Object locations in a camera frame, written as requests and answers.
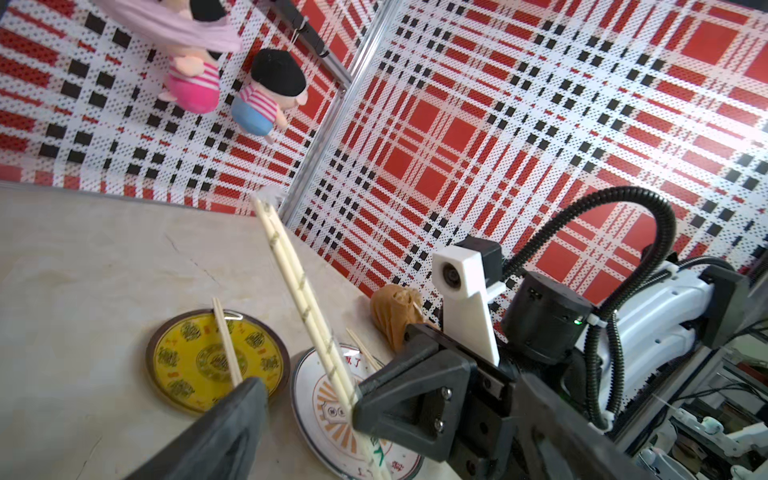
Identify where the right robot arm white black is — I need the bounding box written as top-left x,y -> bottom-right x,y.
351,186 -> 749,479

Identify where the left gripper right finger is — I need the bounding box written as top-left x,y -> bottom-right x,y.
513,374 -> 653,480

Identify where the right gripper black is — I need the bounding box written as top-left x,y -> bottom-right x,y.
352,324 -> 528,479

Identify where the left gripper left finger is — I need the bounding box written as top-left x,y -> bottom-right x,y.
128,378 -> 268,479

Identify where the black wall hook rail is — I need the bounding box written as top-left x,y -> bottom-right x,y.
272,0 -> 353,89

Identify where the yellow patterned plate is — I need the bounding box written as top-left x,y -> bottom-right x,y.
145,309 -> 290,415

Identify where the bare wooden chopstick pair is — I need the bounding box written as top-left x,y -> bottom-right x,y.
346,328 -> 383,372

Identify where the white plate orange sunburst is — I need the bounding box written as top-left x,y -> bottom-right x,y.
291,343 -> 424,479

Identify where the doll with pink shirt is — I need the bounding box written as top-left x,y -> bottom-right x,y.
159,0 -> 227,114

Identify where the brown teddy bear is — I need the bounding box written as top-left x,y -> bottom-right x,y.
370,284 -> 440,353

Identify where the doll with striped blue shirt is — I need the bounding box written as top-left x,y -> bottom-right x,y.
231,49 -> 309,144

